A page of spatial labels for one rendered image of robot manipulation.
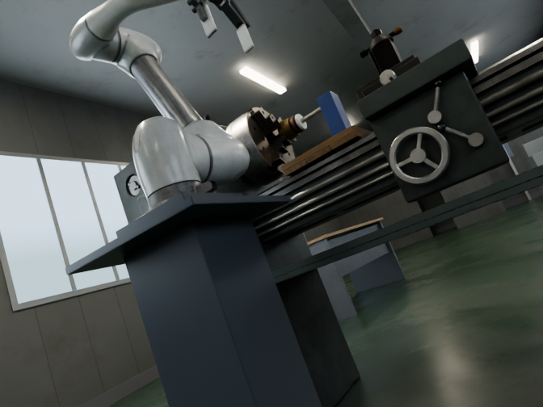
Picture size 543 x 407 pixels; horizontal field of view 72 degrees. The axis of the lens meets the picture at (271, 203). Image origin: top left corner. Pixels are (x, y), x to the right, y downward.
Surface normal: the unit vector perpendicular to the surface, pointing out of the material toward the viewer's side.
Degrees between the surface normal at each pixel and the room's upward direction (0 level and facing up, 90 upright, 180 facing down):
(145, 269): 90
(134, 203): 90
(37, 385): 90
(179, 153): 90
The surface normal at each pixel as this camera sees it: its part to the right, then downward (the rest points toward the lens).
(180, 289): -0.48, 0.02
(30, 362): 0.80, -0.40
